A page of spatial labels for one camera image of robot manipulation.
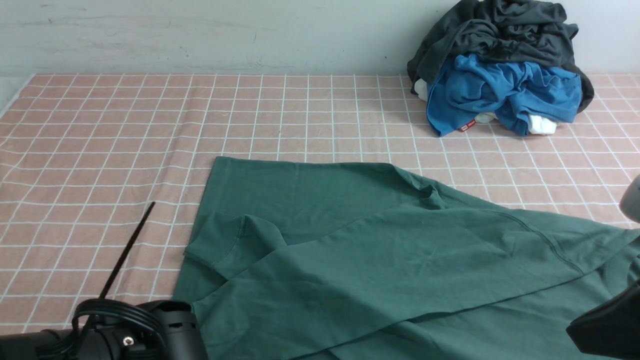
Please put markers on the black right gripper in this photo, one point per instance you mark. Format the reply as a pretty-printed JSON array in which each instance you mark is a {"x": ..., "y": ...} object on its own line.
[{"x": 611, "y": 329}]

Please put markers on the blue garment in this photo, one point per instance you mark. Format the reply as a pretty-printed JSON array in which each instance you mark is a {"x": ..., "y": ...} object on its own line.
[{"x": 467, "y": 86}]

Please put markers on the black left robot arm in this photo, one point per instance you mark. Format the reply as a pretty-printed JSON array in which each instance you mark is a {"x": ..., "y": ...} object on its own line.
[{"x": 47, "y": 344}]

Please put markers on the dark grey garment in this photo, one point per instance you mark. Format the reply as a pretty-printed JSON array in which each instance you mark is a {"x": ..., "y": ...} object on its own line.
[{"x": 501, "y": 31}]

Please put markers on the white garment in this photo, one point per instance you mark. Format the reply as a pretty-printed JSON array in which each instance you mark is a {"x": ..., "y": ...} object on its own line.
[{"x": 539, "y": 125}]

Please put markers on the green long sleeve shirt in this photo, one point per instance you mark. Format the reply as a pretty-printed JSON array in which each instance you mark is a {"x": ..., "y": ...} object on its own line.
[{"x": 366, "y": 261}]

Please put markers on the pink grid tablecloth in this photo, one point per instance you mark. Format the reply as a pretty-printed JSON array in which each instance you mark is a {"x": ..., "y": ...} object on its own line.
[{"x": 82, "y": 156}]

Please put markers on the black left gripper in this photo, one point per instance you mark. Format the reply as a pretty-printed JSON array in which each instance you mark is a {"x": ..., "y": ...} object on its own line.
[{"x": 156, "y": 330}]

